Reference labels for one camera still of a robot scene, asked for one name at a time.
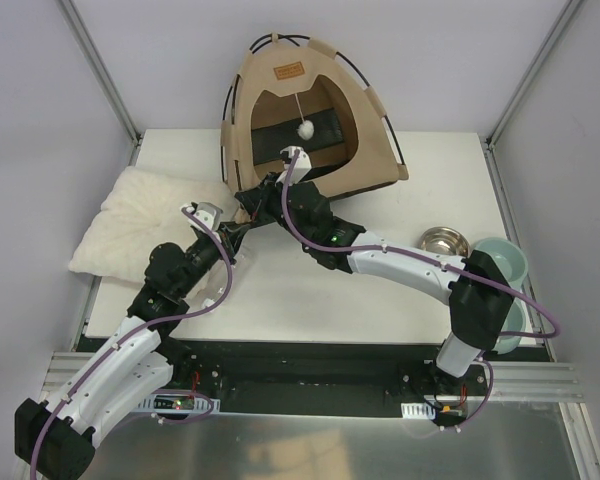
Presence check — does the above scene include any white fluffy cushion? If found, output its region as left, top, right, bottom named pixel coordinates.
left=69, top=167, right=238, bottom=285

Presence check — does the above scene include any beige pet tent fabric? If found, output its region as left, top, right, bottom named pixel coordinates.
left=236, top=37, right=409, bottom=199

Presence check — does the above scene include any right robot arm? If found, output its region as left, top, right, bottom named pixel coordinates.
left=235, top=175, right=514, bottom=395

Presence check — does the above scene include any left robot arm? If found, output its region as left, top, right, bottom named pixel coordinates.
left=14, top=222, right=250, bottom=479

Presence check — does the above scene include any steel pet bowl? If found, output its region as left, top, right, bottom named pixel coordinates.
left=418, top=226, right=470, bottom=257

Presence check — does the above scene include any green double pet bowl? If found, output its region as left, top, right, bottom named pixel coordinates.
left=472, top=236, right=529, bottom=356

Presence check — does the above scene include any clear plastic bottle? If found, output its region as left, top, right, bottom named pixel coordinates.
left=197, top=247, right=255, bottom=308

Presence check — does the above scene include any white pompom toy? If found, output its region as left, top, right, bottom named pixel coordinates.
left=294, top=94, right=315, bottom=141

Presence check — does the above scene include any left circuit board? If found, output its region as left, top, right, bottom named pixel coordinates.
left=152, top=394, right=219, bottom=414

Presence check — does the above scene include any circuit board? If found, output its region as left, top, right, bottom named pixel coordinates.
left=152, top=394, right=219, bottom=414
left=400, top=402, right=467, bottom=420

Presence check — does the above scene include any right circuit board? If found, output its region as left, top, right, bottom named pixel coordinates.
left=400, top=402, right=467, bottom=420

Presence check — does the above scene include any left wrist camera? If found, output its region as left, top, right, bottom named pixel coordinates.
left=181, top=202, right=223, bottom=232

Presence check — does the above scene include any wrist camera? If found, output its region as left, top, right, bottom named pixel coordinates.
left=277, top=146, right=312, bottom=185
left=181, top=202, right=223, bottom=232

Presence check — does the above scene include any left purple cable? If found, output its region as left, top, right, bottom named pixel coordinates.
left=29, top=207, right=236, bottom=479

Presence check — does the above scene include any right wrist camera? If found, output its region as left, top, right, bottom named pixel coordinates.
left=277, top=146, right=312, bottom=185

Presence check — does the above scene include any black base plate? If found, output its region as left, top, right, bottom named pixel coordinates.
left=74, top=337, right=494, bottom=416

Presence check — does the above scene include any left aluminium frame post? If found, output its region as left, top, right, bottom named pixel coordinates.
left=56, top=0, right=142, bottom=146

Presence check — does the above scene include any aluminium frame post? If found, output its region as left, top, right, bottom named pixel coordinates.
left=484, top=0, right=587, bottom=149
left=56, top=0, right=142, bottom=146

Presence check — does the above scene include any right aluminium frame post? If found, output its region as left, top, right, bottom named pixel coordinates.
left=484, top=0, right=587, bottom=149

